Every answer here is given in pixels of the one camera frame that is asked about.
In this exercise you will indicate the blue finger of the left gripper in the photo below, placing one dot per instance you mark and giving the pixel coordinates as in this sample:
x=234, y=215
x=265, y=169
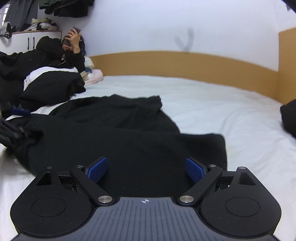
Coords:
x=20, y=112

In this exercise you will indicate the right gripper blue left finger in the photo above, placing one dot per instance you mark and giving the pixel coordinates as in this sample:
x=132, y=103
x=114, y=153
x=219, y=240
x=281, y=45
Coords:
x=96, y=169

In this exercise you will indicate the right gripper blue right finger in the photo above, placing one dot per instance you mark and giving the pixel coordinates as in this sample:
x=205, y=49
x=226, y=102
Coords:
x=195, y=170

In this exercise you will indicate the black fleece garment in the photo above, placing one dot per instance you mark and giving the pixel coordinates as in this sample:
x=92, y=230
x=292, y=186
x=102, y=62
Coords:
x=144, y=148

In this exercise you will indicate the hanging green black clothes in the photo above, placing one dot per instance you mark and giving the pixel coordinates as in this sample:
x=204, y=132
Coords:
x=66, y=8

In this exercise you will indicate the black garment pile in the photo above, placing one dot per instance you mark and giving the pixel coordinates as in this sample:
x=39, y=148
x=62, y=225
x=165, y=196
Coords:
x=51, y=88

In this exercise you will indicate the person in black hoodie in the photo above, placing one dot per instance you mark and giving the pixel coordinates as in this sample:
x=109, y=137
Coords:
x=49, y=52

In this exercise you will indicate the white bed sheet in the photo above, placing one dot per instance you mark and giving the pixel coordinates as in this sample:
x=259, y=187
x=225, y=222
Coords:
x=250, y=123

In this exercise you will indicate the white cabinet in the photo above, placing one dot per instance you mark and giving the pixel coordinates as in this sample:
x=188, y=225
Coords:
x=25, y=41

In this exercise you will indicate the dark smartphone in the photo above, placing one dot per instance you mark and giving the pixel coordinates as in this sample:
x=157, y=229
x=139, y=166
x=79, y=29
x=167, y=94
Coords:
x=72, y=38

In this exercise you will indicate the pink white pillow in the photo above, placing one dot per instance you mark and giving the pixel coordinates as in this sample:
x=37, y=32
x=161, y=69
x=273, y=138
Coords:
x=91, y=75

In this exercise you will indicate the grey window curtain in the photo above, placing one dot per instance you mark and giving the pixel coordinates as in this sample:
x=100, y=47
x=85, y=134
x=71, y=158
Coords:
x=21, y=12

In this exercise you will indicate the black folded garment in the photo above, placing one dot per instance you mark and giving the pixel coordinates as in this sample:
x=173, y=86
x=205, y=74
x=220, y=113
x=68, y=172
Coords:
x=288, y=116

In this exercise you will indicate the wooden headboard panel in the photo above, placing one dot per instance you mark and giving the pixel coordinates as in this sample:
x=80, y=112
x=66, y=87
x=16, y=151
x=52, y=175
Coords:
x=279, y=85

